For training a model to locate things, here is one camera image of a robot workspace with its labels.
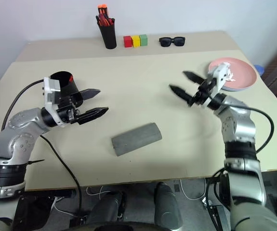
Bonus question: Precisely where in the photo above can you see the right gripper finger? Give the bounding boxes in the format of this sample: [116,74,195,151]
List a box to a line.
[168,84,194,107]
[182,70,205,86]

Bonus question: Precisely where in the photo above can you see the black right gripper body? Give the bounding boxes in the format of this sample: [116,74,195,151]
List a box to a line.
[191,77,218,107]

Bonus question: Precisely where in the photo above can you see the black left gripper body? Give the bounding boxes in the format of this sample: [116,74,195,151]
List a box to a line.
[55,94,81,124]

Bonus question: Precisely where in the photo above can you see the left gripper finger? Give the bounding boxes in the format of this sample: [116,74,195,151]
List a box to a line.
[76,88,102,101]
[76,107,110,126]

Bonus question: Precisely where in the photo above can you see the blue plate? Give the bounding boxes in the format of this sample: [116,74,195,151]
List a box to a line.
[219,85,252,93]

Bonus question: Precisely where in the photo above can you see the white paper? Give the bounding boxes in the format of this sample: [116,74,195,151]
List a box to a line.
[224,62,237,83]

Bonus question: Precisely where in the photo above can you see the pink plate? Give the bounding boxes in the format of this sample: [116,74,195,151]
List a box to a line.
[207,57,258,91]

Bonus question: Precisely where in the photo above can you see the grey felt glasses case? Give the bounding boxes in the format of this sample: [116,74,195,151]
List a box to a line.
[110,122,163,158]

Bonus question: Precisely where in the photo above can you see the wide black pen cup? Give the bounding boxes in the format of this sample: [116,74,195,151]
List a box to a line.
[49,71,84,107]

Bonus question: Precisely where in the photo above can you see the black sunglasses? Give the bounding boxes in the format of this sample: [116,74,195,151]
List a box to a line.
[158,36,186,48]

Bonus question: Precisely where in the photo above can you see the tall black pen holder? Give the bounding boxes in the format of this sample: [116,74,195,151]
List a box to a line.
[95,17,118,50]

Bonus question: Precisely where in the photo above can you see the small blue lid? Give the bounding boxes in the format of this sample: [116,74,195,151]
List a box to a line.
[253,64,264,76]

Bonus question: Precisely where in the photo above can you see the green block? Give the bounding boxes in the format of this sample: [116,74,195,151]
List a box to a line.
[139,34,149,47]

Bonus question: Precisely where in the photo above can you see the yellow block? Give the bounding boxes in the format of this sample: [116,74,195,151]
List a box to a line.
[131,35,142,48]

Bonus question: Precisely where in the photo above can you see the orange-capped tall marker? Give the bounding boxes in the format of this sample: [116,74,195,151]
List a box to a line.
[97,3,109,18]

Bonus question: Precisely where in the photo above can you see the dark grey rounded shape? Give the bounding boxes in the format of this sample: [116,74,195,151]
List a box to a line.
[154,182,184,228]
[89,191,127,222]

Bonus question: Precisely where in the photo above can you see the black curved rim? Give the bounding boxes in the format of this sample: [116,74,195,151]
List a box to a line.
[63,220,185,231]

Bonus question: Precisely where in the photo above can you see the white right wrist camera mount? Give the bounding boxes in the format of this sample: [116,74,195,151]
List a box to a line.
[206,63,232,108]

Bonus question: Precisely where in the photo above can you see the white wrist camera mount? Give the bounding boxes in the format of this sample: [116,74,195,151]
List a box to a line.
[206,63,232,108]
[42,77,68,128]

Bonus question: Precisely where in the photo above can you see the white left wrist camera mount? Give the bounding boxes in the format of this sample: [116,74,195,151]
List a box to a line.
[42,77,68,128]

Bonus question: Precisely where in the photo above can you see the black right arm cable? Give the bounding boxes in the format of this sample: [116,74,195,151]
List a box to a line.
[233,104,275,154]

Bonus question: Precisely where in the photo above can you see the white floor cable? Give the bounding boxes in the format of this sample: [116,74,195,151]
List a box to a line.
[180,178,208,201]
[86,184,106,197]

